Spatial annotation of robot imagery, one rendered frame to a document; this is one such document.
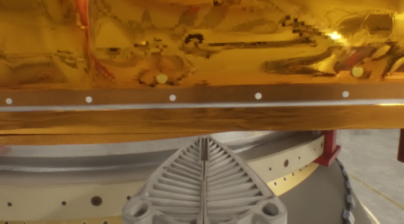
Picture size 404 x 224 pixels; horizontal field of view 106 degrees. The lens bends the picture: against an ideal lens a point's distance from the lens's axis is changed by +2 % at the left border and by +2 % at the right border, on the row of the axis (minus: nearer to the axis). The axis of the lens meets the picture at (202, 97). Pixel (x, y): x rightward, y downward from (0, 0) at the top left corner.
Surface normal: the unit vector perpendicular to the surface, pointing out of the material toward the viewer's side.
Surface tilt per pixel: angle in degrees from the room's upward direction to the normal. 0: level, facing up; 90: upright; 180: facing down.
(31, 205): 90
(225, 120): 90
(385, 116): 90
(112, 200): 90
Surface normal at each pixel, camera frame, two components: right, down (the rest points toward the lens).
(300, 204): 0.44, -0.40
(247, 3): -0.29, 0.35
